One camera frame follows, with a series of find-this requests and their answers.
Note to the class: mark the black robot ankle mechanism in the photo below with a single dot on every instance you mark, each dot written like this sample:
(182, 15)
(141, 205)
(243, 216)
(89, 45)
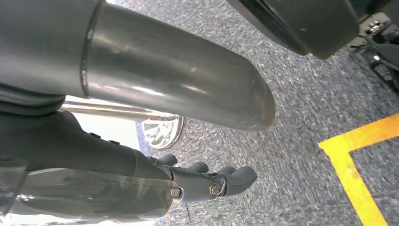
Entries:
(385, 46)

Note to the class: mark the yellow floor tape square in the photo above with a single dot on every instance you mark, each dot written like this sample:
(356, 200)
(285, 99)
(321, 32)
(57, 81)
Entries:
(352, 174)

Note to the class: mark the chrome pole with base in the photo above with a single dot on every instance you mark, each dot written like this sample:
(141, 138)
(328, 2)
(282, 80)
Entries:
(162, 132)

